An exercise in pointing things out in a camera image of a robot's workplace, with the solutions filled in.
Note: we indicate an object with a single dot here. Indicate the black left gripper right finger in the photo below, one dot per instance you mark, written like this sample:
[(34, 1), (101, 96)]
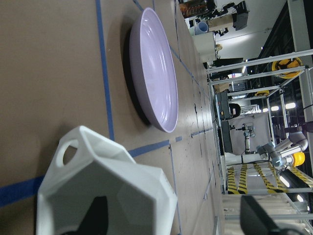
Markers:
[(255, 221)]

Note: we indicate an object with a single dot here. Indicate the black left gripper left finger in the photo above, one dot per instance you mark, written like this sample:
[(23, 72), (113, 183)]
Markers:
[(96, 220)]

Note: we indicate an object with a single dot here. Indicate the white faceted cup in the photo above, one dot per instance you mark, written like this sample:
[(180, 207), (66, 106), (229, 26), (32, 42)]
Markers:
[(86, 165)]

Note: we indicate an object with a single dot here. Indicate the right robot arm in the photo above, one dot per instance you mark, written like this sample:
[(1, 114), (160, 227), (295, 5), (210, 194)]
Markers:
[(289, 152)]

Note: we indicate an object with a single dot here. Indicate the lavender round plate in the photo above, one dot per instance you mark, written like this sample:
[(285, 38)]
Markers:
[(153, 71)]

